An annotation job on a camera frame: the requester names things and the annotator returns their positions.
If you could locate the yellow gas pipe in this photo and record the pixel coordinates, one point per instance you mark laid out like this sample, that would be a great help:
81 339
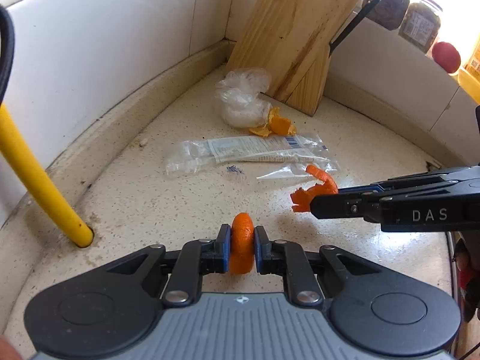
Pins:
35 179

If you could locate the glass jar with label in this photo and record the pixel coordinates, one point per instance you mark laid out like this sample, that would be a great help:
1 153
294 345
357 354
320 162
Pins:
421 24

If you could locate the black scissors in block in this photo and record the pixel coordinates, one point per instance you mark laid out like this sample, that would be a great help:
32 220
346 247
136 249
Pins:
353 24

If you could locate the orange peel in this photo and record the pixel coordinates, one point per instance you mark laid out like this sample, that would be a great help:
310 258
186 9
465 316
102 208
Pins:
301 198
242 257
275 125

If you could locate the clear bag near block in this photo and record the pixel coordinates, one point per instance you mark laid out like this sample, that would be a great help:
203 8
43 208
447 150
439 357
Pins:
238 97

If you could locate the clear printed plastic wrapper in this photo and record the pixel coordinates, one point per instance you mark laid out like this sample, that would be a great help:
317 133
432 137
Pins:
293 153

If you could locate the red round fruit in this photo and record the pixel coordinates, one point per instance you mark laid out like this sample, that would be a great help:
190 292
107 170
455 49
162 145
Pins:
446 56

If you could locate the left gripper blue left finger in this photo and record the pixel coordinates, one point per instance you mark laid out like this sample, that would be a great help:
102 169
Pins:
222 249

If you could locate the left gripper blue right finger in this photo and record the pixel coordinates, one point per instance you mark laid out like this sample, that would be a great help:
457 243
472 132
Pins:
262 250

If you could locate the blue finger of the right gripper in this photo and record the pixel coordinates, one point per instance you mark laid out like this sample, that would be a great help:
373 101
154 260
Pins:
369 188
347 206

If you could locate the wooden knife block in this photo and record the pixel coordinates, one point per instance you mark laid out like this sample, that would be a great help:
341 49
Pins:
291 40

